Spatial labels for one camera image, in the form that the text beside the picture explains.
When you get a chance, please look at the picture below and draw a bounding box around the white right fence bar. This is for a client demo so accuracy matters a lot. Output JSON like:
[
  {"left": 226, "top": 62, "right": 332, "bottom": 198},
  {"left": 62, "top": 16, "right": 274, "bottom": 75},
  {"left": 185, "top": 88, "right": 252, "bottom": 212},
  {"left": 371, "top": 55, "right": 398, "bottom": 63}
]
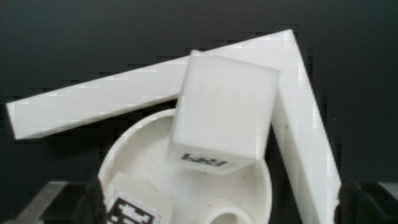
[{"left": 272, "top": 30, "right": 341, "bottom": 224}]

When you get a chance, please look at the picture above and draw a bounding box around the white fence bar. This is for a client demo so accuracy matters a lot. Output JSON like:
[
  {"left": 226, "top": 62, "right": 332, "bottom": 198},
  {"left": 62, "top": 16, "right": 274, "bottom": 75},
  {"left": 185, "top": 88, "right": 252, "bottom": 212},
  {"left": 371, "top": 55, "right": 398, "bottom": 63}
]
[
  {"left": 5, "top": 29, "right": 298, "bottom": 140},
  {"left": 272, "top": 30, "right": 341, "bottom": 224}
]

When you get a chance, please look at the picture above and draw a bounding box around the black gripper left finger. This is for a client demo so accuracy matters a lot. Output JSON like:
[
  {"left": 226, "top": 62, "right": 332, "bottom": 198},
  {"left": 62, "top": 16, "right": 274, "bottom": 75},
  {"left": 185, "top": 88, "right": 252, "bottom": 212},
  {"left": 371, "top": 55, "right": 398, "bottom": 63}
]
[{"left": 11, "top": 178, "right": 107, "bottom": 224}]

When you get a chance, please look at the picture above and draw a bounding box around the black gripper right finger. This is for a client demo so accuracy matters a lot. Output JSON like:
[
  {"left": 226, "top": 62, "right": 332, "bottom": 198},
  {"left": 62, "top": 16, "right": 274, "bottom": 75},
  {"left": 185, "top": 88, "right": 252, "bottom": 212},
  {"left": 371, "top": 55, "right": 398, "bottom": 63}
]
[{"left": 334, "top": 180, "right": 398, "bottom": 224}]

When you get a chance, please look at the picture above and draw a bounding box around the white stool leg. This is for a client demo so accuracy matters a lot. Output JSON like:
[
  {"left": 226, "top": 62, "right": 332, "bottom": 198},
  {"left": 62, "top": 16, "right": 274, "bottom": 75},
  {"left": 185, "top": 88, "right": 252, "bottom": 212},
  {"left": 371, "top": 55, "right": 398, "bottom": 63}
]
[{"left": 169, "top": 51, "right": 279, "bottom": 175}]

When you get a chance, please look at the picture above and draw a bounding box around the white round stool seat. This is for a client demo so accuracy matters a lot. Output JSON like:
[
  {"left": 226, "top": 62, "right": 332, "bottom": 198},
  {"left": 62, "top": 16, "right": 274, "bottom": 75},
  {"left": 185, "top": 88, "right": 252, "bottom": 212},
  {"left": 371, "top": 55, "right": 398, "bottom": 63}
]
[{"left": 98, "top": 110, "right": 272, "bottom": 224}]

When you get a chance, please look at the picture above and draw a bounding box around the white front fence bar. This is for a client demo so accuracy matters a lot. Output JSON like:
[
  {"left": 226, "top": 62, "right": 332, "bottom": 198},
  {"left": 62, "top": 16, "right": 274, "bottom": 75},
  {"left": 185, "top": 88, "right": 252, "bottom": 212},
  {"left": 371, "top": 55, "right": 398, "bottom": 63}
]
[{"left": 5, "top": 29, "right": 298, "bottom": 140}]

